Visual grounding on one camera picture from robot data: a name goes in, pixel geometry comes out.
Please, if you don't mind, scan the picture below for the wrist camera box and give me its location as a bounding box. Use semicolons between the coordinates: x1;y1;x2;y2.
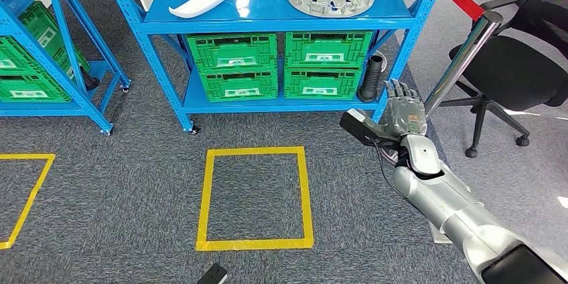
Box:
340;109;379;147
196;263;228;284

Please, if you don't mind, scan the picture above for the plain grey floor plate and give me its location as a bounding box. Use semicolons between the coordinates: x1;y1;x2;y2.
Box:
428;221;454;246

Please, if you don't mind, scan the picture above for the black ribbed hose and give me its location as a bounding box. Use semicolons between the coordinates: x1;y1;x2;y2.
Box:
80;66;101;92
357;54;385;104

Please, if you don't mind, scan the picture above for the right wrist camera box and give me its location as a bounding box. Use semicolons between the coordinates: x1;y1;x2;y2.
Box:
340;109;379;147

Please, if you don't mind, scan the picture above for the black office chair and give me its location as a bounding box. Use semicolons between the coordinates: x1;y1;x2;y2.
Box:
439;0;568;159

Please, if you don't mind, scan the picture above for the yellow floor tape square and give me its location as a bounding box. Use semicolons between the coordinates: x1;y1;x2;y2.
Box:
196;146;315;253
0;153;56;251

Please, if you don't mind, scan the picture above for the green plastic crate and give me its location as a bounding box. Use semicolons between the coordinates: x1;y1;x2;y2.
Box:
0;1;61;76
0;44;92;104
284;31;374;70
283;67;362;100
198;70;279;103
186;33;279;74

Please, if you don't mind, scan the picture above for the white curved plastic part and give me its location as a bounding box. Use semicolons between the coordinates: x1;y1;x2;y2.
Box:
168;0;238;19

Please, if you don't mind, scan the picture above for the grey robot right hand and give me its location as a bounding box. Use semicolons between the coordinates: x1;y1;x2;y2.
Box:
380;78;428;139

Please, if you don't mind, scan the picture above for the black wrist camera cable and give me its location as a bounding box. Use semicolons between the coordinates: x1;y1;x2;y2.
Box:
376;137;411;205

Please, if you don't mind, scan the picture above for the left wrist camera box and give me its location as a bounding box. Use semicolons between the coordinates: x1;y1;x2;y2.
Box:
196;263;228;284

